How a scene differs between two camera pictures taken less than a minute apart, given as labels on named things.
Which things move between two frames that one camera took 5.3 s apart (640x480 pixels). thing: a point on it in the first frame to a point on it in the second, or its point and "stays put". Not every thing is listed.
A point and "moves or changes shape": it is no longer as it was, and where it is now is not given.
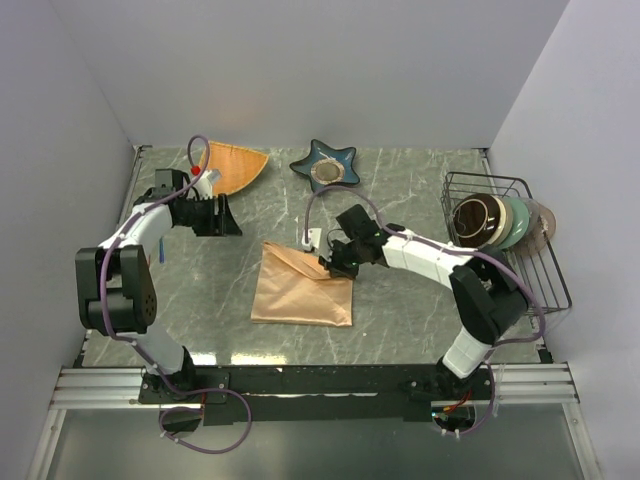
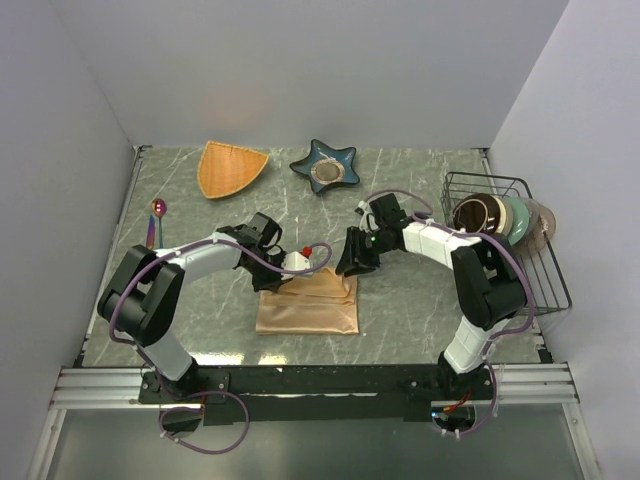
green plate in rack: x=520 y=223 stays put
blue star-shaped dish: x=326 y=166 stays put
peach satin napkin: x=298 y=289 moves or changes shape
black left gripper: x=228 y=226 to x=272 y=284
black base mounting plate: x=315 y=394 stays put
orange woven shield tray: x=239 y=167 stays put
